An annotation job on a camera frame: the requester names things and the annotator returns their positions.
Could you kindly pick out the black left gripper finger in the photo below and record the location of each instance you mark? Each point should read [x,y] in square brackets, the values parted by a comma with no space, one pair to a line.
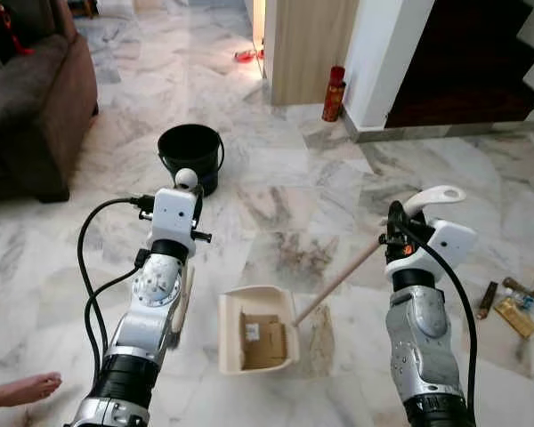
[198,206]

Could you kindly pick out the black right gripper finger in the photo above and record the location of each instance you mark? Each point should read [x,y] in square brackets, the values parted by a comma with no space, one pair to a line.
[397,218]

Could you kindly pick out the broom with white knob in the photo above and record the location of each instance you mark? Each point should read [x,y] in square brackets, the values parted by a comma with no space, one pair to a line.
[186,178]

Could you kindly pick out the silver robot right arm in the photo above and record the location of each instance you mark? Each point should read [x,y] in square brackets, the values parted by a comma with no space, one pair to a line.
[423,342]

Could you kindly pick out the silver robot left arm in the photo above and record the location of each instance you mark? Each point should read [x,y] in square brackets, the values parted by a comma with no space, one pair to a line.
[147,302]

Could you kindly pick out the black plastic bucket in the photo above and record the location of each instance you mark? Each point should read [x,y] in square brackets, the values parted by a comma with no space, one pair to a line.
[191,151]

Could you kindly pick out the dark brown stick wrapper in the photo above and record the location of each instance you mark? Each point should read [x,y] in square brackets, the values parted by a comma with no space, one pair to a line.
[487,301]

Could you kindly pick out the brown paper scrap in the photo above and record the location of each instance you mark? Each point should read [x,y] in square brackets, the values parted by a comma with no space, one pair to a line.
[519,286]

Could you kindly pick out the brown cardboard piece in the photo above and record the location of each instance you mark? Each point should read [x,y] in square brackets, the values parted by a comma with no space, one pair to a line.
[265,342]

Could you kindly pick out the yellow brown packet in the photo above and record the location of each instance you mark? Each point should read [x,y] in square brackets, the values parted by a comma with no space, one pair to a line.
[516,318]

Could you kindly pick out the red spray can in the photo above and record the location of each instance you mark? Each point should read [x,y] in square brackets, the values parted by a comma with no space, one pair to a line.
[334,96]

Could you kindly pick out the clear plastic bottle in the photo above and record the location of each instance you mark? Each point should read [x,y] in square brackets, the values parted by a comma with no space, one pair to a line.
[529,302]

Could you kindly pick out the red pet bowl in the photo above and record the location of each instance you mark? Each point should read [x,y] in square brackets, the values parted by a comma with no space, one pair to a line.
[245,56]

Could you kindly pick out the dark wooden staircase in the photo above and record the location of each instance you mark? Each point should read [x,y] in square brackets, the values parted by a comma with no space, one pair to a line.
[467,71]

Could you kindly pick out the light wooden cabinet panel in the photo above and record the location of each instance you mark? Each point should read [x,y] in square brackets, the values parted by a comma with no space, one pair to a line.
[311,53]

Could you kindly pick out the brown fabric sofa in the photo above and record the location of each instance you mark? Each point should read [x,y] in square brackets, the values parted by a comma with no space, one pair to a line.
[36,116]

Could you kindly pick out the dark wooden stool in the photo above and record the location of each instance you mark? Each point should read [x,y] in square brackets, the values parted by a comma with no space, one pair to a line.
[82,7]

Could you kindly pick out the person bare foot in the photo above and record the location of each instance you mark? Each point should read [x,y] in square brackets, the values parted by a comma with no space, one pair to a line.
[22,391]

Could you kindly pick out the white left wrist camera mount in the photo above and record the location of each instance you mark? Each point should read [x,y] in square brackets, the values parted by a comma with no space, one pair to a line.
[173,213]

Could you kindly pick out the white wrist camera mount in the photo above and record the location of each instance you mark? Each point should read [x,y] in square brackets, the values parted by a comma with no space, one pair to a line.
[173,213]
[449,245]

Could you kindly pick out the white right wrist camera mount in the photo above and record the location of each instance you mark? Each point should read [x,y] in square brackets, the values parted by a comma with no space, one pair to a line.
[449,245]

